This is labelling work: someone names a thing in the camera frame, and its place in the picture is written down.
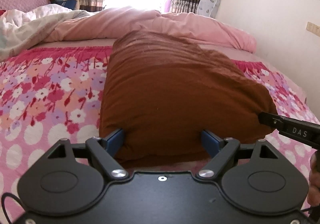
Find brown padded jacket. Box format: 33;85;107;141
99;31;277;167

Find person's right hand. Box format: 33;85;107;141
307;153;320;207

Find pink polka dot blanket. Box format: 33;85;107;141
0;45;320;224

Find pale pink bed sheet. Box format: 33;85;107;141
32;39;306;103

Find pink quilt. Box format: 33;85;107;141
44;8;257;53

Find white floral duvet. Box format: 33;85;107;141
1;4;95;62

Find triple wall socket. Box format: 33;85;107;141
306;22;320;36

